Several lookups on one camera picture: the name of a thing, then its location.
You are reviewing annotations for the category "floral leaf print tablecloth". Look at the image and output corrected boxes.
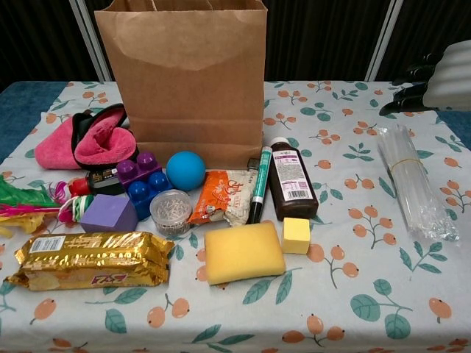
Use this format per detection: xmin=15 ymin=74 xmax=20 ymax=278
xmin=0 ymin=80 xmax=471 ymax=353

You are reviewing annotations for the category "blue velvet table cover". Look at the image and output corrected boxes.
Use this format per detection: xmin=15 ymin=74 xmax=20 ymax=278
xmin=0 ymin=80 xmax=471 ymax=165

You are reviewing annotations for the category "gold foil biscuit pack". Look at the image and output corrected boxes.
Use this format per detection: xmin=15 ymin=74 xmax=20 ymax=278
xmin=3 ymin=231 xmax=176 ymax=292

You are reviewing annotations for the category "pink cloth with black trim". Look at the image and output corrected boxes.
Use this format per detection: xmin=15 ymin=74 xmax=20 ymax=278
xmin=35 ymin=103 xmax=141 ymax=171

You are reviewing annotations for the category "clear bag of straws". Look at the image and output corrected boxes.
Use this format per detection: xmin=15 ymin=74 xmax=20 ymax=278
xmin=377 ymin=124 xmax=461 ymax=243

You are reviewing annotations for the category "green marker pen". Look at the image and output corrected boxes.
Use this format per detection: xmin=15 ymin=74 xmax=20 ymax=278
xmin=246 ymin=146 xmax=273 ymax=225

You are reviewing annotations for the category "brown paper shopping bag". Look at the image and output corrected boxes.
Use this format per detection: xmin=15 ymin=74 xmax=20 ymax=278
xmin=94 ymin=0 xmax=269 ymax=171

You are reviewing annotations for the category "black bottle with red cap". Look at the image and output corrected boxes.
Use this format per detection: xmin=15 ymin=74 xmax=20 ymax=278
xmin=68 ymin=167 xmax=126 ymax=198

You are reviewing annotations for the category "blue toy building brick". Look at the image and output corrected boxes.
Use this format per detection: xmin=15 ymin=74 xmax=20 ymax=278
xmin=127 ymin=171 xmax=174 ymax=221

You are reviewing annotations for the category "yellow sponge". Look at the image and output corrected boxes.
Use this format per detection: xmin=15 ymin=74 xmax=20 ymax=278
xmin=204 ymin=221 xmax=287 ymax=286

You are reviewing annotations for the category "brown medicine bottle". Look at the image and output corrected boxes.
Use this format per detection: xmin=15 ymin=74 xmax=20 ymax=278
xmin=267 ymin=136 xmax=319 ymax=221

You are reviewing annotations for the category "pink green white ring toy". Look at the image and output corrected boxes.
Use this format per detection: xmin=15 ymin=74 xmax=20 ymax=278
xmin=58 ymin=194 xmax=95 ymax=224

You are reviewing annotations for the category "purple foam cube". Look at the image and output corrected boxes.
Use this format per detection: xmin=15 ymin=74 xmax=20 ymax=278
xmin=79 ymin=193 xmax=139 ymax=233

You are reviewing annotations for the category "colourful feather toy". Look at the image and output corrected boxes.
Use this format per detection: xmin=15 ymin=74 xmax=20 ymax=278
xmin=0 ymin=174 xmax=71 ymax=238

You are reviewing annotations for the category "blue rubber ball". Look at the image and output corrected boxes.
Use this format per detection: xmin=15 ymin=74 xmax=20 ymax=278
xmin=165 ymin=150 xmax=206 ymax=191

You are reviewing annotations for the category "white metal screen frame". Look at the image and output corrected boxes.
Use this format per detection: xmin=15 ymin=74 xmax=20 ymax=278
xmin=364 ymin=0 xmax=404 ymax=82
xmin=69 ymin=0 xmax=113 ymax=82

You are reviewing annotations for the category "orange and white snack packet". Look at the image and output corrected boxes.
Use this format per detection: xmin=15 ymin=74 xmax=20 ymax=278
xmin=187 ymin=168 xmax=258 ymax=228

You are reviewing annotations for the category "yellow foam cube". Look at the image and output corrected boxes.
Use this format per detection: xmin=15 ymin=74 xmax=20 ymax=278
xmin=282 ymin=216 xmax=311 ymax=254

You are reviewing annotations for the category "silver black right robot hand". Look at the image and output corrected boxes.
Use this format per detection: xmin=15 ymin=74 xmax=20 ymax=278
xmin=380 ymin=40 xmax=471 ymax=117

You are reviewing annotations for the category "purple toy building brick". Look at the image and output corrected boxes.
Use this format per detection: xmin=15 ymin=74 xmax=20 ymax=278
xmin=116 ymin=151 xmax=163 ymax=192

